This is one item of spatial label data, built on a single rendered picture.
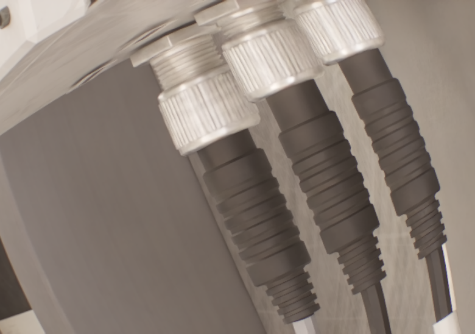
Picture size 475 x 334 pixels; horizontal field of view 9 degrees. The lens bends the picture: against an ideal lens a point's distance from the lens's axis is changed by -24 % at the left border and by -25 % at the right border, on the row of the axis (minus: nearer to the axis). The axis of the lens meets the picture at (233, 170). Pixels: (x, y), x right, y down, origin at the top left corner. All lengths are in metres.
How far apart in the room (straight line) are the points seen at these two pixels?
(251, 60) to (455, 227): 0.07
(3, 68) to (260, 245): 0.16
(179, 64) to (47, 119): 0.10
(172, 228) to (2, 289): 0.86
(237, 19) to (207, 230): 0.15
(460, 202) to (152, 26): 0.08
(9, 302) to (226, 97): 0.97
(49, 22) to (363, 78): 0.12
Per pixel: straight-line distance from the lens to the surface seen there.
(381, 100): 0.59
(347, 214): 0.62
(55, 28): 0.48
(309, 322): 0.66
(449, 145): 0.65
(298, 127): 0.62
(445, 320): 0.59
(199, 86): 0.65
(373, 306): 0.62
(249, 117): 0.65
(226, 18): 0.62
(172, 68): 0.65
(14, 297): 1.62
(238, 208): 0.65
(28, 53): 0.49
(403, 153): 0.59
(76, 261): 0.75
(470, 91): 0.62
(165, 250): 0.76
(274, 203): 0.65
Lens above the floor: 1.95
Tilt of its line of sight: 42 degrees down
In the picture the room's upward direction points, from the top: 3 degrees counter-clockwise
